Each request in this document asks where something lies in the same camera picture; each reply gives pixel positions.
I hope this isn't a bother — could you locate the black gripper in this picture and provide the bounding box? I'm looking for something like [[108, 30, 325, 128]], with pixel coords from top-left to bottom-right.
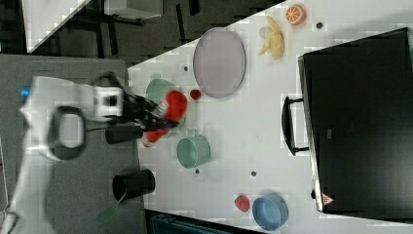
[[122, 92, 178, 129]]

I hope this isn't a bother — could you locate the red plush ketchup bottle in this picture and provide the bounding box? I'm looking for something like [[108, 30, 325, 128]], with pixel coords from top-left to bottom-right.
[[139, 90, 188, 148]]

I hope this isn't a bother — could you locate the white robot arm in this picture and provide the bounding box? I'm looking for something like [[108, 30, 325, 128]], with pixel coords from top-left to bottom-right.
[[1, 72, 178, 234]]

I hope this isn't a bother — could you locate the green bowl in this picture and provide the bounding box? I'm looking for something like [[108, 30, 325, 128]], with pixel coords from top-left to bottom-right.
[[146, 78, 185, 133]]

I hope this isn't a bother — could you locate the small red strawberry toy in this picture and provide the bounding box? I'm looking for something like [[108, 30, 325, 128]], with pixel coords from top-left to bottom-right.
[[190, 90, 202, 100]]

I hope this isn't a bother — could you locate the green mug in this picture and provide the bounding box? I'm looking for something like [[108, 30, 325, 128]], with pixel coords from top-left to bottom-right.
[[176, 130, 211, 169]]

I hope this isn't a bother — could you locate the black cylinder cup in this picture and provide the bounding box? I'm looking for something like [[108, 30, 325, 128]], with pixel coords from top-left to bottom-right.
[[112, 170, 156, 201]]

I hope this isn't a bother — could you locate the grey round plate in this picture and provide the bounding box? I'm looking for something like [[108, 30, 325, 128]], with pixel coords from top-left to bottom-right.
[[193, 27, 246, 98]]

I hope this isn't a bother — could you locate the large red strawberry toy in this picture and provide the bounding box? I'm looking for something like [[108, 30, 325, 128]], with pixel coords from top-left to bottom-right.
[[235, 194, 250, 213]]

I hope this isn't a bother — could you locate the plush peeled banana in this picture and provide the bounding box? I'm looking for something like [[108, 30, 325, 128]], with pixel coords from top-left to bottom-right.
[[258, 16, 284, 60]]

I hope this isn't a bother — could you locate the blue bowl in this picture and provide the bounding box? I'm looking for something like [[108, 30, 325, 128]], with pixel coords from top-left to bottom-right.
[[252, 194, 288, 231]]

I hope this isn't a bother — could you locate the plush orange half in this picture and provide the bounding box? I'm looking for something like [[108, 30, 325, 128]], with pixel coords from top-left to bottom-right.
[[285, 5, 307, 26]]

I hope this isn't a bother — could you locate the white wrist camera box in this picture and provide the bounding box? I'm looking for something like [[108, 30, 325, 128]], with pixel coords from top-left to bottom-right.
[[94, 87, 123, 122]]

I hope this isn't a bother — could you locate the black oven door handle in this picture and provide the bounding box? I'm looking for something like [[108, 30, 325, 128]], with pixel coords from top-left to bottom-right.
[[282, 97, 309, 156]]

